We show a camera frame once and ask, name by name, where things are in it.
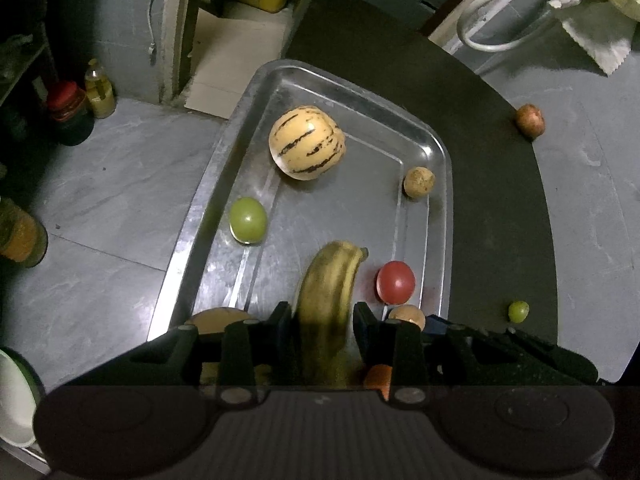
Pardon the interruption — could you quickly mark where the red round tomato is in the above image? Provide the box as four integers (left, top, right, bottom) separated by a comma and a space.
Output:
376, 260, 417, 305

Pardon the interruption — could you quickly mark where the white hose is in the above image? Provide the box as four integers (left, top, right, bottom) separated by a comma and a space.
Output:
456, 0, 561, 53

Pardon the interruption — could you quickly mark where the large tan fruit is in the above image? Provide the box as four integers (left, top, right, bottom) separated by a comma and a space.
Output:
184, 307, 261, 336

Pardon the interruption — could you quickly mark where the red lidded jar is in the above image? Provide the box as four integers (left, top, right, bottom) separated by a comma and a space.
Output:
47, 81, 96, 147

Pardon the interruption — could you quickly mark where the white bowl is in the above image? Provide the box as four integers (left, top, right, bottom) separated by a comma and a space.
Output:
0, 347, 45, 448

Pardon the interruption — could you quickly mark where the yellow banana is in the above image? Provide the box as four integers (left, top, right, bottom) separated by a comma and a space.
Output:
292, 240, 370, 386

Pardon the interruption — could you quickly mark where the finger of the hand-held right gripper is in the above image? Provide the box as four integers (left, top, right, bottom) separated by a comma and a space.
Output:
425, 314, 599, 386

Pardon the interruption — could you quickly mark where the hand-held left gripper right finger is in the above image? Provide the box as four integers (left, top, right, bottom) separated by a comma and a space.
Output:
352, 304, 540, 406

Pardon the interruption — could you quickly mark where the white cloth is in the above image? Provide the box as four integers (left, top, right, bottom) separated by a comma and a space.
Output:
547, 0, 633, 77

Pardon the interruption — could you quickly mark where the metal tray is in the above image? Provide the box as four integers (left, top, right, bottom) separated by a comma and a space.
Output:
147, 59, 453, 343

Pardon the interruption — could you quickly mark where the orange filled jar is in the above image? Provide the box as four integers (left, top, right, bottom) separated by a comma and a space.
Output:
0, 197, 49, 267

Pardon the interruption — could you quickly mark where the cardboard sheet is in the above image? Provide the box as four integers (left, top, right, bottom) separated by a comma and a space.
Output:
185, 7, 291, 121

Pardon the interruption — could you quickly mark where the green round fruit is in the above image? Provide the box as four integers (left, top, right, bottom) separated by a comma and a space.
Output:
229, 196, 268, 244

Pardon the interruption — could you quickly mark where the small orange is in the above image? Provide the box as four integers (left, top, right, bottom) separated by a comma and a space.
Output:
363, 364, 393, 401

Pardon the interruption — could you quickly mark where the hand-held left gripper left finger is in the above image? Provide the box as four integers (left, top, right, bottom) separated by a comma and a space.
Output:
107, 302, 296, 405

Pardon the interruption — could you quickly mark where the striped cream pepino melon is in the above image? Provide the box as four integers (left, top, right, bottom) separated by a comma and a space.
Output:
268, 105, 347, 181

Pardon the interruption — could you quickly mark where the yellow oil bottle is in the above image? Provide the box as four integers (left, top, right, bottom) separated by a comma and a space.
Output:
84, 58, 117, 119

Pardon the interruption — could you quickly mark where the white wall cable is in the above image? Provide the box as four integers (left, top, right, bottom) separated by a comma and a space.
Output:
147, 0, 168, 66

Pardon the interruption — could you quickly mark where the small tan round fruit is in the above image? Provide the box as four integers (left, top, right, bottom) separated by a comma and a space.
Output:
387, 304, 427, 331
403, 166, 436, 199

